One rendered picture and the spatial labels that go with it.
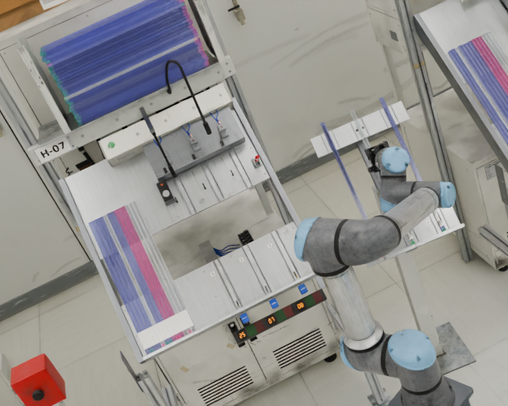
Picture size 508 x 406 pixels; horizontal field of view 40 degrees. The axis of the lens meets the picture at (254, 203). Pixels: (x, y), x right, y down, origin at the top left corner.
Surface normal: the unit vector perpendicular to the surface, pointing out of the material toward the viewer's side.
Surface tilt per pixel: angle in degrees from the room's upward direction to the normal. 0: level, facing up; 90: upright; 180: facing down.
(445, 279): 0
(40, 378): 90
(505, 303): 0
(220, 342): 90
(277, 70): 90
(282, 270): 46
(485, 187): 90
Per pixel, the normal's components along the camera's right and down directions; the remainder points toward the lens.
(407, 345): -0.24, -0.79
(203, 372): 0.29, 0.41
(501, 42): -0.05, -0.29
